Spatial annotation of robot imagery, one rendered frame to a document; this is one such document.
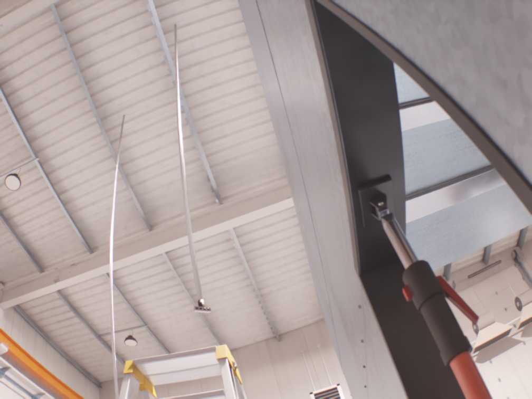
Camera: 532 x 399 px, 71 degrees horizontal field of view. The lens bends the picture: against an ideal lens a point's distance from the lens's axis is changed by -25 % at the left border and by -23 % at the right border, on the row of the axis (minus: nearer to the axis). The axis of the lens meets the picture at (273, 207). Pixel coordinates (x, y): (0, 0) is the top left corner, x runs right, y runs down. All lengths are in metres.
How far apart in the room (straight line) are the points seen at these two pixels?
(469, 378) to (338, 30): 0.48
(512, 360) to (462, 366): 11.22
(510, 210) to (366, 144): 2.36
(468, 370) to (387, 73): 0.42
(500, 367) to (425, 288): 11.03
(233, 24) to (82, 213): 4.34
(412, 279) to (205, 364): 0.93
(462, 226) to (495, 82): 2.54
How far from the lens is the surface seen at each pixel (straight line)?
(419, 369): 0.78
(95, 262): 8.86
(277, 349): 12.13
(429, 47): 0.30
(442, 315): 0.61
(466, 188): 2.49
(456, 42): 0.26
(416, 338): 0.81
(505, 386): 11.46
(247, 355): 12.23
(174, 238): 8.31
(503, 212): 2.95
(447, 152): 2.29
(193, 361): 1.43
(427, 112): 2.04
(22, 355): 9.85
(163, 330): 11.33
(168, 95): 7.32
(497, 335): 11.16
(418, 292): 0.64
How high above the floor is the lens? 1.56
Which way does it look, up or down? 48 degrees up
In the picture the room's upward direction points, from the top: 19 degrees counter-clockwise
